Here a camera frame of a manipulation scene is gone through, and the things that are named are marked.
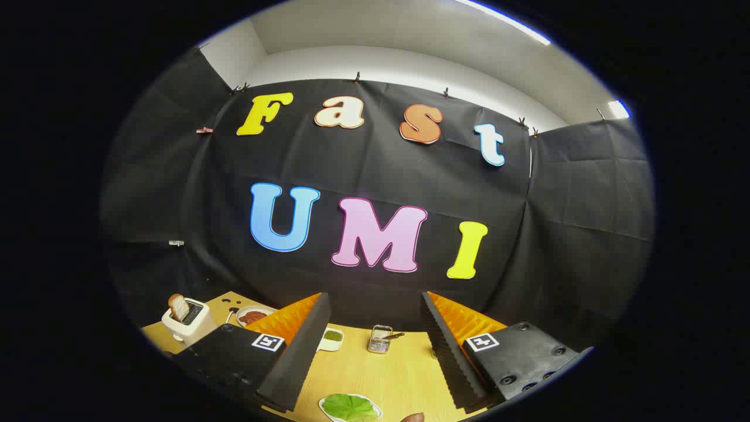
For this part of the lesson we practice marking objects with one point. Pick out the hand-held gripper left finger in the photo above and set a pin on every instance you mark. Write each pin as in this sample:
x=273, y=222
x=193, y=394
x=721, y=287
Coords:
x=304, y=351

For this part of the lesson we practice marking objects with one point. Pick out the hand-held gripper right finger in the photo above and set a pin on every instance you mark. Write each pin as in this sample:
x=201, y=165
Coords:
x=448, y=351

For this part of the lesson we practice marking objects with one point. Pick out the green lettuce leaf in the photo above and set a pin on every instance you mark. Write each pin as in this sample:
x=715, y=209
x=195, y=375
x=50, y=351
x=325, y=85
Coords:
x=348, y=406

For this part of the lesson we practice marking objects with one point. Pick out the toasted bread slice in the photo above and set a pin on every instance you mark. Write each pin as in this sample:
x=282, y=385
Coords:
x=179, y=306

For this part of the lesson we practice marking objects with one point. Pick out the white divided seasoning dish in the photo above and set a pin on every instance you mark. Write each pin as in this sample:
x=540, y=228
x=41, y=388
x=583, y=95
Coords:
x=328, y=346

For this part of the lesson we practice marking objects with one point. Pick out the round white plate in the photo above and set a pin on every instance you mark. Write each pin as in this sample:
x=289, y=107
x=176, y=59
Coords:
x=265, y=309

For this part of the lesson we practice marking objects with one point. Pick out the white rounded rectangular plate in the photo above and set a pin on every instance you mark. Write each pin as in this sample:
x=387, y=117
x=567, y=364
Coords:
x=324, y=408

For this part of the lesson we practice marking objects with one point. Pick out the brown meat patty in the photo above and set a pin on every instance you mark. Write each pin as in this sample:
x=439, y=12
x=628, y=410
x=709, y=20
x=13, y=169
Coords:
x=254, y=317

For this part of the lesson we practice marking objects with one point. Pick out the small reddish-brown object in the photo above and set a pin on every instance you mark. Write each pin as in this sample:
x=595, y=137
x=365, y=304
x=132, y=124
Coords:
x=413, y=417

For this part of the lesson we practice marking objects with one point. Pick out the white toaster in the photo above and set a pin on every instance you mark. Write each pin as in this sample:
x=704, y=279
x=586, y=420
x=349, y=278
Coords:
x=196, y=331

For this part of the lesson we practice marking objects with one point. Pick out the black backdrop cloth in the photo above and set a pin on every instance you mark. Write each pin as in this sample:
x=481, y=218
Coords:
x=375, y=164

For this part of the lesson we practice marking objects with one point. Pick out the small ceiling light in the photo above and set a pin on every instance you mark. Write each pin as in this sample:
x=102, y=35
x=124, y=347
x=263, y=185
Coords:
x=618, y=109

